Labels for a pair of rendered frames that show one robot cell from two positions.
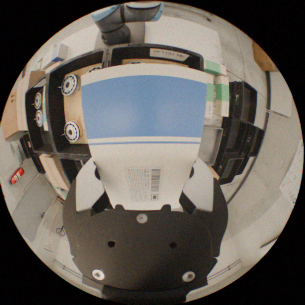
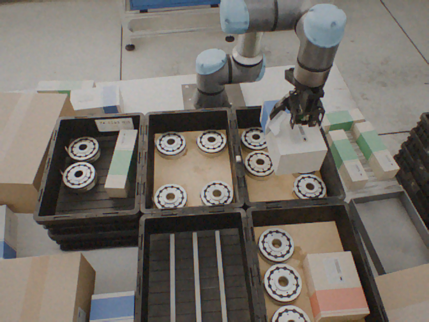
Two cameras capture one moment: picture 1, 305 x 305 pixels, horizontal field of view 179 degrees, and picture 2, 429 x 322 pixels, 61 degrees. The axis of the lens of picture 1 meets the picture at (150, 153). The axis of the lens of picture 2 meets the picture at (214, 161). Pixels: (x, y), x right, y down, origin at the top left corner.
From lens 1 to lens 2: 0.96 m
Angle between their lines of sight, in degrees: 65
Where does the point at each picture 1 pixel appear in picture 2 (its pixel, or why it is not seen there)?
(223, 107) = (380, 159)
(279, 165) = not seen: outside the picture
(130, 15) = (237, 74)
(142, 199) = (299, 141)
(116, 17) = (225, 74)
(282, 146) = not seen: outside the picture
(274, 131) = not seen: outside the picture
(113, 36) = (214, 101)
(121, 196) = (285, 141)
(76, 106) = (179, 172)
